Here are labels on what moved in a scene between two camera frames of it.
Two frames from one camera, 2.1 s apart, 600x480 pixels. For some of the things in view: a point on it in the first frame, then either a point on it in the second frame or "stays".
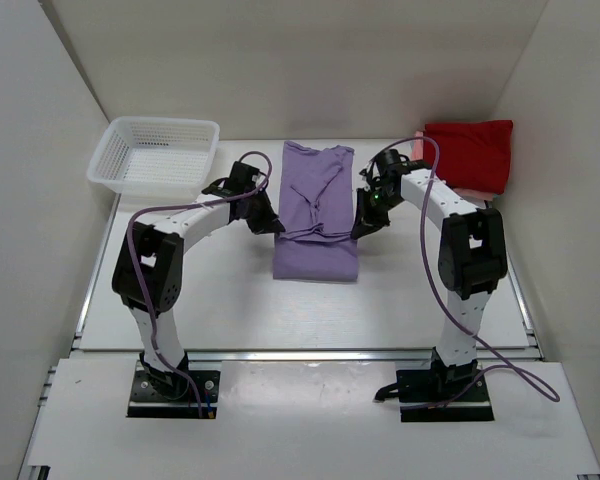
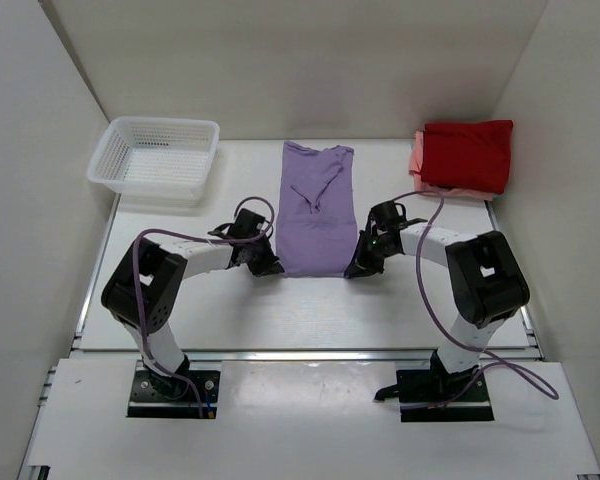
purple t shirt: (316, 217) stays
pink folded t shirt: (418, 154) stays
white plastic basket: (148, 156) stays
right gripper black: (373, 212) -> (366, 257)
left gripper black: (255, 209) -> (259, 258)
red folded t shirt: (473, 156) stays
